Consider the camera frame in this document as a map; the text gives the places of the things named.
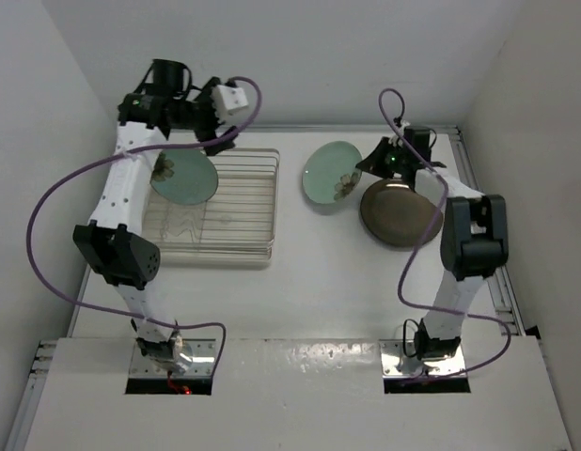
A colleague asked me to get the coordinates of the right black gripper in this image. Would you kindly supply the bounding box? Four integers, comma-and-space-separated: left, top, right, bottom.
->
358, 136, 410, 179

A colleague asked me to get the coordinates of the teal flower plate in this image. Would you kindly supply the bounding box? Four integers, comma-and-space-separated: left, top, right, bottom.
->
150, 149, 219, 206
302, 141, 362, 205

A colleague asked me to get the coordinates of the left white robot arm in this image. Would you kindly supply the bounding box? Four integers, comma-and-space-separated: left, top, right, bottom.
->
73, 59, 249, 373

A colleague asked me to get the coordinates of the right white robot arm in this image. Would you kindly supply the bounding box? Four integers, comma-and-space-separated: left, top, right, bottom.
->
356, 127, 509, 360

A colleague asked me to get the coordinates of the brown speckled plate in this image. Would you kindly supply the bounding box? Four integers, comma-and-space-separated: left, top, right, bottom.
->
359, 179, 436, 248

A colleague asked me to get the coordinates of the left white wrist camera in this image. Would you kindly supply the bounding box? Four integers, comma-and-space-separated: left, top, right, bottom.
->
212, 85, 249, 119

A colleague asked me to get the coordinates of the wire dish rack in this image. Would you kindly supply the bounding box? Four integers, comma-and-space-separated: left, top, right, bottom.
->
142, 148, 280, 266

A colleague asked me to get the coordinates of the aluminium frame rail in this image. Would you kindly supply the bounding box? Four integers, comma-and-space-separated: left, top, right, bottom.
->
446, 129, 525, 335

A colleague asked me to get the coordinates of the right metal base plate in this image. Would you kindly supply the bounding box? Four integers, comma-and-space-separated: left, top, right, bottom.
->
379, 339, 466, 380

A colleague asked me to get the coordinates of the metal base plate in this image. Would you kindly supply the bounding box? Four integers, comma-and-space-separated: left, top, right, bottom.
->
379, 339, 466, 380
128, 339, 216, 380

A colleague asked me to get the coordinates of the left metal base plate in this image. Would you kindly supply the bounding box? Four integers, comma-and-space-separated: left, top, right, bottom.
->
128, 339, 216, 380

